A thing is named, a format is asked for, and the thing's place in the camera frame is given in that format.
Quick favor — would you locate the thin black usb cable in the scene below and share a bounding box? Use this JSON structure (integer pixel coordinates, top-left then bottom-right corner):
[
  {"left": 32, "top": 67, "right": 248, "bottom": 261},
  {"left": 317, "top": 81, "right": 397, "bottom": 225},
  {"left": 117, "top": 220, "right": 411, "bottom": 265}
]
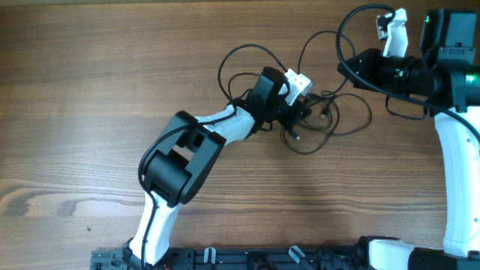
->
[{"left": 280, "top": 93, "right": 341, "bottom": 155}]

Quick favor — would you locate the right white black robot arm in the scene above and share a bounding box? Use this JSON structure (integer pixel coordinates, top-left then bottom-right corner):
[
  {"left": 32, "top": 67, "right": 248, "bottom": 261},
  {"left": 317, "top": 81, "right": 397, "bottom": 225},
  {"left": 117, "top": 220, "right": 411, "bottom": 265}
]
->
[{"left": 337, "top": 5, "right": 479, "bottom": 269}]

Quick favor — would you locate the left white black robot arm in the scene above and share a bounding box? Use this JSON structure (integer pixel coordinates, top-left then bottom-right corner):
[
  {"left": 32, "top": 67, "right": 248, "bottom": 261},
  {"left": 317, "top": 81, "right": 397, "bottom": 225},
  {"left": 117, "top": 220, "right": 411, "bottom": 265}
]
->
[{"left": 123, "top": 67, "right": 314, "bottom": 269}]

